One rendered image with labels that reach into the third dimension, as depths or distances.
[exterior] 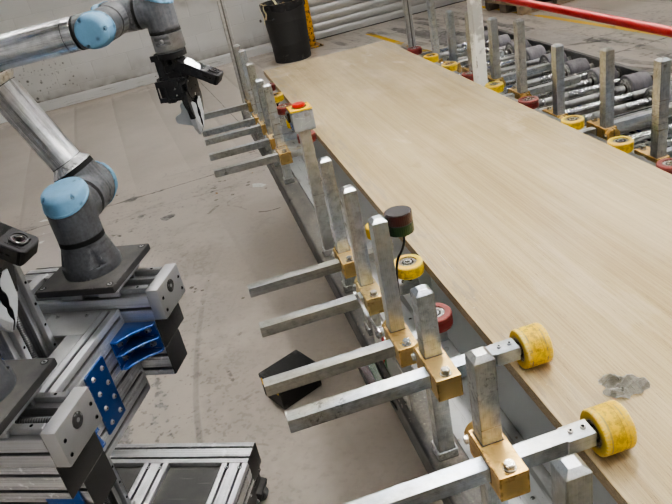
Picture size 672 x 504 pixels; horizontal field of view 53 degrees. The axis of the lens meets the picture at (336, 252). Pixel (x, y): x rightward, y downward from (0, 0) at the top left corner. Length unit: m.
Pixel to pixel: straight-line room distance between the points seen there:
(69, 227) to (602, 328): 1.25
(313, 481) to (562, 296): 1.25
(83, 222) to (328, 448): 1.29
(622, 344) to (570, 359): 0.11
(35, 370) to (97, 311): 0.37
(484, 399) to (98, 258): 1.09
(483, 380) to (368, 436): 1.57
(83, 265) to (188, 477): 0.88
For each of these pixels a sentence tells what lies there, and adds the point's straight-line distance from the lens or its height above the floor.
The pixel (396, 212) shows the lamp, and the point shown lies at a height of 1.16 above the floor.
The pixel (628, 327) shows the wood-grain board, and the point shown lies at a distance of 1.51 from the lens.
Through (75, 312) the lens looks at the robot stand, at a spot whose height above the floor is 0.95.
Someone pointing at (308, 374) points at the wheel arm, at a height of 0.86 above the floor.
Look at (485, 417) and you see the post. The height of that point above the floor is 1.03.
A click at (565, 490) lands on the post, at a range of 0.88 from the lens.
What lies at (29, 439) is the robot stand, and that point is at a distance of 1.47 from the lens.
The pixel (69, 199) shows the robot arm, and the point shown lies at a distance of 1.76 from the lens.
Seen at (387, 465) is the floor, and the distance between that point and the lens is 2.49.
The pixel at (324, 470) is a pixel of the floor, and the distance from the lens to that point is 2.52.
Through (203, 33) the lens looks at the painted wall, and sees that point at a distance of 9.35.
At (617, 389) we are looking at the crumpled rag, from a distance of 1.34.
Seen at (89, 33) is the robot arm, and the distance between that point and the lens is 1.59.
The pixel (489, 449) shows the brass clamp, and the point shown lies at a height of 0.97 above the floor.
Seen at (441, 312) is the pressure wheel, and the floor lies 0.90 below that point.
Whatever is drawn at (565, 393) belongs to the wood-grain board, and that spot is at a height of 0.90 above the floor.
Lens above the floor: 1.79
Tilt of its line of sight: 28 degrees down
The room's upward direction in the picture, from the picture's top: 12 degrees counter-clockwise
